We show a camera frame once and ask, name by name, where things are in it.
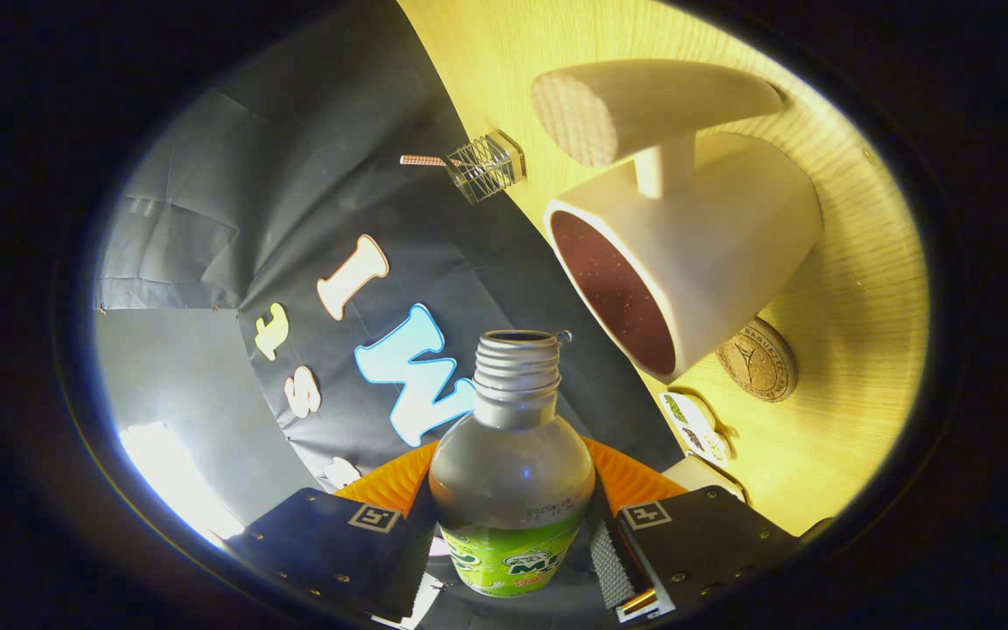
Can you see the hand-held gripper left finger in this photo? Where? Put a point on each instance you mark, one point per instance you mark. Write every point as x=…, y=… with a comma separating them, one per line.
x=320, y=542

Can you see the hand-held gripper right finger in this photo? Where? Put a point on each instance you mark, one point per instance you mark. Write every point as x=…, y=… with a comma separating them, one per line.
x=705, y=542

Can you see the round cork coaster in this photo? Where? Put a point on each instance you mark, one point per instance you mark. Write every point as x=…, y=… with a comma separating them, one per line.
x=762, y=363

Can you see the silver bottle with green label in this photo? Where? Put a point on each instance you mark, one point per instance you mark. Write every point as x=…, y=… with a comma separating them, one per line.
x=511, y=481

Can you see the white toaster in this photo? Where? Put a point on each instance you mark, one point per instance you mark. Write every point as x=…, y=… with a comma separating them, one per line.
x=701, y=474

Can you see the white divided plate of beans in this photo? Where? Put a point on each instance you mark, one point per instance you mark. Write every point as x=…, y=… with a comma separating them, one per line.
x=695, y=429

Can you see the light wooden table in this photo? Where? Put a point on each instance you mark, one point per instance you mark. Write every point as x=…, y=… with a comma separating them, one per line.
x=845, y=289

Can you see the striped paper straw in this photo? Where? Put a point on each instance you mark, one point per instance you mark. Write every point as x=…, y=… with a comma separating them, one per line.
x=423, y=160

